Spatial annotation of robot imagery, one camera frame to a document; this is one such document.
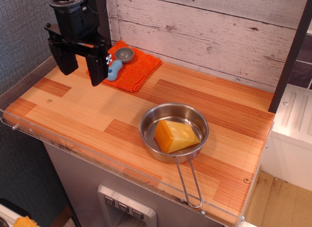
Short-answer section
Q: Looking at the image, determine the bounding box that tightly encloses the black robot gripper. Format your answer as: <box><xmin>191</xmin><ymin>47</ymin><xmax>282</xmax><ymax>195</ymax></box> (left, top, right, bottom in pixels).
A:
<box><xmin>44</xmin><ymin>0</ymin><xmax>111</xmax><ymax>86</ymax></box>

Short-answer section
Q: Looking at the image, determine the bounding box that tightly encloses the blue handled grey spoon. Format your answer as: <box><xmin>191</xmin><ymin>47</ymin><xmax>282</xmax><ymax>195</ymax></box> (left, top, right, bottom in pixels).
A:
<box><xmin>106</xmin><ymin>47</ymin><xmax>134</xmax><ymax>81</ymax></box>

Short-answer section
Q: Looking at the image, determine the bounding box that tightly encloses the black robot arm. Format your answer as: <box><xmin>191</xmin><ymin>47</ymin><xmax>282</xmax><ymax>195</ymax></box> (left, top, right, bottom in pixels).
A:
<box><xmin>44</xmin><ymin>0</ymin><xmax>112</xmax><ymax>86</ymax></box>

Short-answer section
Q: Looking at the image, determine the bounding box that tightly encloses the orange folded cloth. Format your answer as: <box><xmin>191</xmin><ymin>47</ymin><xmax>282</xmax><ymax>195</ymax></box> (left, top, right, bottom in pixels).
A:
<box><xmin>86</xmin><ymin>40</ymin><xmax>163</xmax><ymax>93</ymax></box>

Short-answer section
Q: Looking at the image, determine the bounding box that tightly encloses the clear acrylic table guard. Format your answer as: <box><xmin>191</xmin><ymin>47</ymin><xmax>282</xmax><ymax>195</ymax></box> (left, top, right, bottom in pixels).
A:
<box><xmin>0</xmin><ymin>57</ymin><xmax>274</xmax><ymax>227</ymax></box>

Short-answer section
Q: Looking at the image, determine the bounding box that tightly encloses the yellow toy cheese wedge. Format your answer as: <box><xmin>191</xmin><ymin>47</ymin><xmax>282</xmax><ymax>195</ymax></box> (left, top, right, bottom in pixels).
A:
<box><xmin>154</xmin><ymin>120</ymin><xmax>200</xmax><ymax>154</ymax></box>

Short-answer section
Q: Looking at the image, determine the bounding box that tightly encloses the silver toy dispenser panel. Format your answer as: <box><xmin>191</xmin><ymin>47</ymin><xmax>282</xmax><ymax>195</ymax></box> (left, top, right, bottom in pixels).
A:
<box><xmin>97</xmin><ymin>185</ymin><xmax>157</xmax><ymax>227</ymax></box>

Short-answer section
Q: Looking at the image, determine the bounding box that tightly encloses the yellow object bottom left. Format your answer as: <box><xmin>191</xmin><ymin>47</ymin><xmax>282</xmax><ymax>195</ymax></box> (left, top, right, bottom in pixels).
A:
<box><xmin>13</xmin><ymin>216</ymin><xmax>38</xmax><ymax>227</ymax></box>

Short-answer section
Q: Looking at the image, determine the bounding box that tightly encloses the white toy cabinet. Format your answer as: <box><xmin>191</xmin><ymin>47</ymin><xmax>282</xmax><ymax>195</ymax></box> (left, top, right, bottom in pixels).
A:
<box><xmin>261</xmin><ymin>84</ymin><xmax>312</xmax><ymax>190</ymax></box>

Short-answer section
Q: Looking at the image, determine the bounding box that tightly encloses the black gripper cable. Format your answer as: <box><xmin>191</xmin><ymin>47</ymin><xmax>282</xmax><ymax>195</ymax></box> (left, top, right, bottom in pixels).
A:
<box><xmin>84</xmin><ymin>0</ymin><xmax>108</xmax><ymax>14</ymax></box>

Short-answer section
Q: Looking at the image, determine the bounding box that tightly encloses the steel pan with wire handle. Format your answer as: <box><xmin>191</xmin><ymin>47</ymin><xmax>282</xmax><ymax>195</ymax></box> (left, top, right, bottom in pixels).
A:
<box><xmin>138</xmin><ymin>103</ymin><xmax>209</xmax><ymax>208</ymax></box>

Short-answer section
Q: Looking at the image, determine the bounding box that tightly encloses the dark vertical post right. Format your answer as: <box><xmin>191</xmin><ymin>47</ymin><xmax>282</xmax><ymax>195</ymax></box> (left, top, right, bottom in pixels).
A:
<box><xmin>268</xmin><ymin>0</ymin><xmax>312</xmax><ymax>113</ymax></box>

